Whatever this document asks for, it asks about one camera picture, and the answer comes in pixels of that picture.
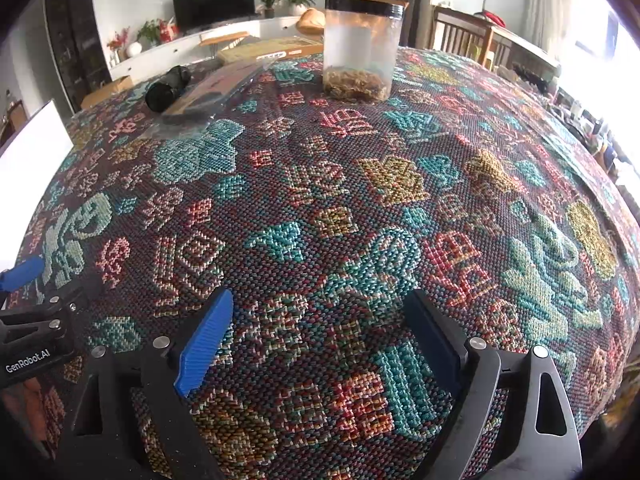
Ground white storage box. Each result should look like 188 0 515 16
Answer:
0 100 73 269

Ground cardboard box on floor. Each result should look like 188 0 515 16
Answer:
80 76 134 110

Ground black rolled cloth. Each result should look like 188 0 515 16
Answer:
144 65 192 113

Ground black display cabinet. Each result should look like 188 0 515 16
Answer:
44 0 112 113

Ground red flower bouquet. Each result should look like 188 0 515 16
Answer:
106 27 130 65

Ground patterned woven tablecloth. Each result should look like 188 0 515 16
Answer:
11 49 639 479

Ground white TV cabinet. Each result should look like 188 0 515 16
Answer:
108 16 299 84

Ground wooden side table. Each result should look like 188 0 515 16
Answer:
198 32 250 55

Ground yellow flat gift box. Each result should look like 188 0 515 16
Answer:
216 36 323 64

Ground black television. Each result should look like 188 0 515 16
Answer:
172 0 255 32

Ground small dark potted plant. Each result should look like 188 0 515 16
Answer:
260 0 276 18

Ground dark wooden dining chair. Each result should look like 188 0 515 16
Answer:
428 6 496 70

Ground orange lounge chair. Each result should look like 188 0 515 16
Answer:
295 8 326 37

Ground clear jar black lid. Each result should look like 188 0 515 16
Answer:
322 0 405 102

